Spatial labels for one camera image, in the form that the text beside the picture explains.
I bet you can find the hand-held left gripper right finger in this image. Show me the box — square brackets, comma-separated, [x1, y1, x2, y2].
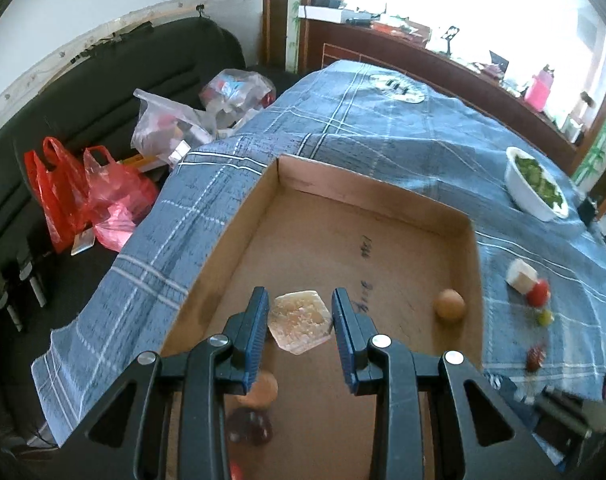
[331, 288, 558, 480]

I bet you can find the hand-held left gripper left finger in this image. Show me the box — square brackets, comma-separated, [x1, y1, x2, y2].
[58, 287, 271, 480]

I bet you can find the beige hexagonal block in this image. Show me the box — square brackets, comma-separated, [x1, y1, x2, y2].
[268, 290, 334, 357]

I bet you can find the dark round passion fruit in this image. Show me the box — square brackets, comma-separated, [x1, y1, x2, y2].
[228, 407, 274, 447]

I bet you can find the shallow cardboard box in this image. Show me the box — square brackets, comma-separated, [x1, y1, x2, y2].
[160, 155, 486, 480]

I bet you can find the brown round fruit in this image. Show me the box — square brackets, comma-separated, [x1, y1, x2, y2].
[435, 288, 466, 321]

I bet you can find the orange tangerine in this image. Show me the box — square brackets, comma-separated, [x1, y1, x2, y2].
[235, 371, 280, 408]

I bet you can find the red date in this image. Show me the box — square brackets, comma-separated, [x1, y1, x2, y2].
[526, 345, 547, 373]

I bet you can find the white and pink cube block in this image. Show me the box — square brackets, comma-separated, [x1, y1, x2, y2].
[506, 259, 540, 295]

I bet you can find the pink-red plastic bag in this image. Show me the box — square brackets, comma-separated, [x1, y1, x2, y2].
[83, 145, 159, 253]

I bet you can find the blue plaid tablecloth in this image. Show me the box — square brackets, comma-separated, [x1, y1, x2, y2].
[30, 60, 606, 448]

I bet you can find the clear plastic bag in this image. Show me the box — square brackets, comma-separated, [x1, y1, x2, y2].
[131, 88, 220, 169]

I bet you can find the white bowl of green vegetables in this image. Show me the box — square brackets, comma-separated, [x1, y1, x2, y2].
[504, 146, 570, 223]

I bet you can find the clear bag with red contents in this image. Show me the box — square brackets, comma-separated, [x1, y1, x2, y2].
[198, 68, 277, 132]

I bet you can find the wooden window counter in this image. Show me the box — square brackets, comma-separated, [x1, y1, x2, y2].
[298, 14, 594, 173]

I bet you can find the pink bottle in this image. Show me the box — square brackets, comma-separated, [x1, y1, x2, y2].
[525, 64, 555, 111]

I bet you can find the white flat box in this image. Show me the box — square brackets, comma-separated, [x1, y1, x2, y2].
[298, 5, 350, 24]

